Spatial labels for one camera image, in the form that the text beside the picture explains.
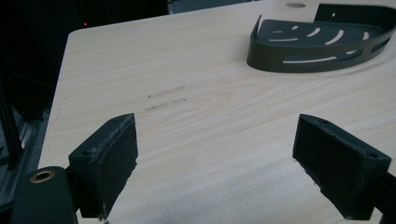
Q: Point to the black metal corner shelf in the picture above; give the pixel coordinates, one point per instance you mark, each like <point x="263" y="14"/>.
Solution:
<point x="314" y="46"/>

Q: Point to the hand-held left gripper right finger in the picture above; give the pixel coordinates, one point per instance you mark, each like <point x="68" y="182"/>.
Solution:
<point x="339" y="165"/>

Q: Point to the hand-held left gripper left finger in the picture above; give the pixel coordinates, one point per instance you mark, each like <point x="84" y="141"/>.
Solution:
<point x="104" y="165"/>

